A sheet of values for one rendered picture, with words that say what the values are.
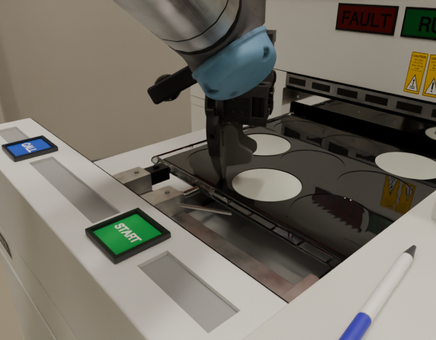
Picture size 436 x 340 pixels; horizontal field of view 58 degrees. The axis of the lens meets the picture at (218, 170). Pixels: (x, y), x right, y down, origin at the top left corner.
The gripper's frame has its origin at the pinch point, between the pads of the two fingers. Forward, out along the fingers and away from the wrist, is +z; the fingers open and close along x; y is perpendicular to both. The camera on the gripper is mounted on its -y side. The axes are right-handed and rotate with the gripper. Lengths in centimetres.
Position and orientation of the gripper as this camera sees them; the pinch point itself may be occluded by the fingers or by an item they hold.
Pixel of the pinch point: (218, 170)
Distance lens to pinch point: 58.2
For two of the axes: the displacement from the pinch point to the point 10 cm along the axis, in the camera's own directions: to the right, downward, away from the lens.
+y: 9.7, 1.1, -2.1
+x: 2.4, -4.3, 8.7
